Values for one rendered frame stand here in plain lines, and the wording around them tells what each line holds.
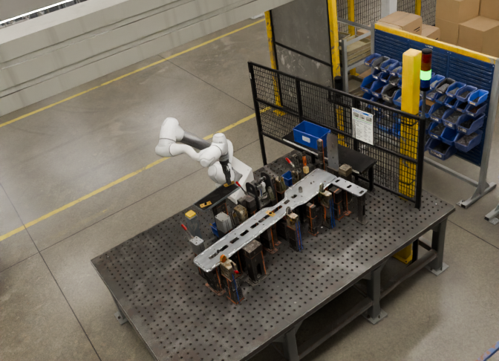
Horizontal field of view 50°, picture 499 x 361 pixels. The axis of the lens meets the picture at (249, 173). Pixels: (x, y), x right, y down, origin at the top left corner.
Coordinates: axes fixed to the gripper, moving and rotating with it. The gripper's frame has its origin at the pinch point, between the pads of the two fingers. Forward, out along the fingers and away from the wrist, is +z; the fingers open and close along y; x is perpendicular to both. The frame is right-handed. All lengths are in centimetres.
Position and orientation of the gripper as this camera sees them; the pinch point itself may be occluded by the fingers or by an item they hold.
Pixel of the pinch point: (228, 180)
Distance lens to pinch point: 410.2
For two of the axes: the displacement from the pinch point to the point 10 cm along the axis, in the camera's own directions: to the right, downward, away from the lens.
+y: 4.5, 4.7, -7.6
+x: 8.8, -3.8, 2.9
